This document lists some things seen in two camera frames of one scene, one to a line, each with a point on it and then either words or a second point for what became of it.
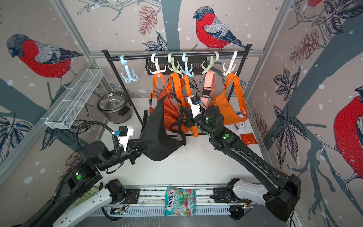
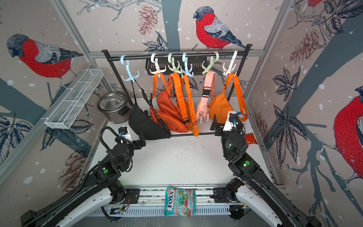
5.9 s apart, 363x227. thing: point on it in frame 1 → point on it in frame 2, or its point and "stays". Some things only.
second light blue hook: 186,72 stays
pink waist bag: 209,89 stays
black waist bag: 156,127 → 145,121
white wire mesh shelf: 74,100 stays
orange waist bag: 176,86 stays
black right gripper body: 199,122 → 221,133
